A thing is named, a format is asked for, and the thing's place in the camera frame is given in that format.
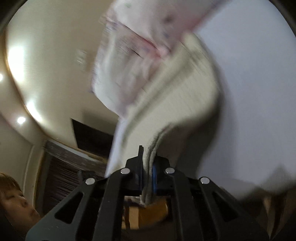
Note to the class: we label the pink floral pillow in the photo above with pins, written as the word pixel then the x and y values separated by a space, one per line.
pixel 136 38

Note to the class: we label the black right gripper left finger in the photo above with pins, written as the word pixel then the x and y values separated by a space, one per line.
pixel 93 211

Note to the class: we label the person's head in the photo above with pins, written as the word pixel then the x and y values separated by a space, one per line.
pixel 17 215

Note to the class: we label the beige cable knit sweater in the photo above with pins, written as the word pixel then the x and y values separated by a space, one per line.
pixel 182 95

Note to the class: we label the dark window with blinds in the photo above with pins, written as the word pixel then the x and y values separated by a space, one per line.
pixel 62 169

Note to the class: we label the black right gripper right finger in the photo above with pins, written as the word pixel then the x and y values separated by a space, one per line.
pixel 202 210

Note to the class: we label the black wall panel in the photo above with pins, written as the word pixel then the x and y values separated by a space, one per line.
pixel 92 140

